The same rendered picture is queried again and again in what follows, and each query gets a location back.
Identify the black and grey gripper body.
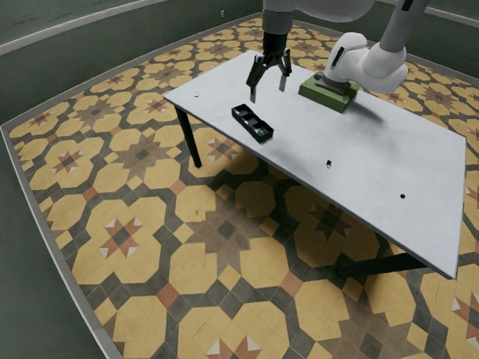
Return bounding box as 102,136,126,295
262,31,288,67

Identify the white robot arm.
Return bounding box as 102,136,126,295
262,0,430,96

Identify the black rack of three bins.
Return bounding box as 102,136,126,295
231,103,274,144

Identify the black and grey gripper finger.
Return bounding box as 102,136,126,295
277,48,292,93
246,55,275,103

